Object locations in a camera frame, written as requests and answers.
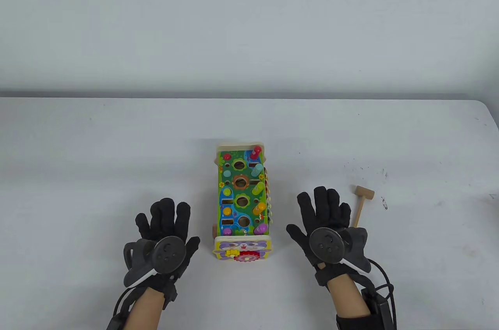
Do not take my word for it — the group of colourful mole pegs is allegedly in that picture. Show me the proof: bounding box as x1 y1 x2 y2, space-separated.
221 146 269 236

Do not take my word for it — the grey left hand controller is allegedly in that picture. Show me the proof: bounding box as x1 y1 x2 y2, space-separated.
124 236 184 289

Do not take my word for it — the grey hand controller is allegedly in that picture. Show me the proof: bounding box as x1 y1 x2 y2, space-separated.
309 227 372 274
124 236 184 289

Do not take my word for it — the small wooden hammer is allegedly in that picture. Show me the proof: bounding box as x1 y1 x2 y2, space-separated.
353 186 375 228

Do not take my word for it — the row of colourful xylophone bars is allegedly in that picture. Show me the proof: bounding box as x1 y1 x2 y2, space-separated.
263 168 276 225

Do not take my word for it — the person's right hand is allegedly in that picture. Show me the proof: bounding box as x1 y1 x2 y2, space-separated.
287 186 358 287

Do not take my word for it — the person's left hand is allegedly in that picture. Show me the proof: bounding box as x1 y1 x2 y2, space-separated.
135 198 201 291

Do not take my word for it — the person's right forearm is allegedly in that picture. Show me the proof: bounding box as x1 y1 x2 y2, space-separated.
327 272 371 318

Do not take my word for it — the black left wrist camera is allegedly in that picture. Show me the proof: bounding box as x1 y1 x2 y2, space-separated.
163 282 180 311

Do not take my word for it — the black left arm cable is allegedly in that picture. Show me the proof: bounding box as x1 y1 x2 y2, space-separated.
113 287 134 319

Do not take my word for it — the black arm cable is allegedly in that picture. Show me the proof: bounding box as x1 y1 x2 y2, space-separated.
366 258 395 307
113 287 134 319

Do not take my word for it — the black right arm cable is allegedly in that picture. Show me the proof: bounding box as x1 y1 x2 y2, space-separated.
366 258 395 307

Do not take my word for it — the colourful wooden whack-a-mole toy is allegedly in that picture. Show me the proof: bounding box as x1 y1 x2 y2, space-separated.
211 144 276 265

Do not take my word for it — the grey right hand controller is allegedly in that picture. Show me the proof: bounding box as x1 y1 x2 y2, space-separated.
309 227 372 274

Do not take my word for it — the person's left forearm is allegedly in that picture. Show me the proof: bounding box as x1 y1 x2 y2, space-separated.
128 286 166 330

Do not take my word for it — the black right forearm band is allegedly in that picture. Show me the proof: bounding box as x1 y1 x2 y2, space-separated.
335 310 384 330

